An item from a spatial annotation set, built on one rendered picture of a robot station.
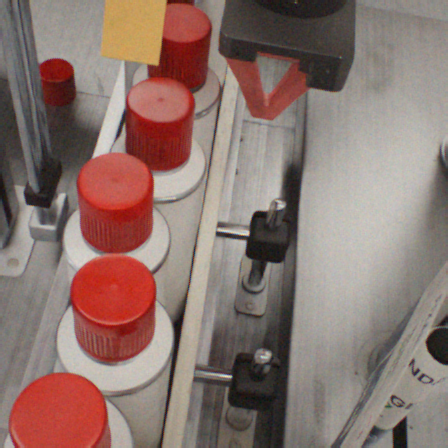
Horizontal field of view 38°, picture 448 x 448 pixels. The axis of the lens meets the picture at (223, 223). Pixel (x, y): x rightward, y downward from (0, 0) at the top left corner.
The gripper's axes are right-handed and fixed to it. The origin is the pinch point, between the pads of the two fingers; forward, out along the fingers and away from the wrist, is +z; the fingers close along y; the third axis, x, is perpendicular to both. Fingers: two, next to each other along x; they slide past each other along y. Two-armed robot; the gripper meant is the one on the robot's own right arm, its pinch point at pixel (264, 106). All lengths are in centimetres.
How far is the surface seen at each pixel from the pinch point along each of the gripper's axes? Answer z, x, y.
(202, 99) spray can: -3.0, 3.7, -3.3
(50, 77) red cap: 15.4, 19.0, 14.2
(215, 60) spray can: 6.9, 3.9, 11.1
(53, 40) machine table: 18.7, 21.5, 22.9
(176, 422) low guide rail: 9.9, 2.0, -17.4
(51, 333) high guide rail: 5.2, 9.8, -15.1
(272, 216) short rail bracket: 7.6, -2.1, -2.8
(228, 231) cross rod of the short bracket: 10.5, 0.6, -2.7
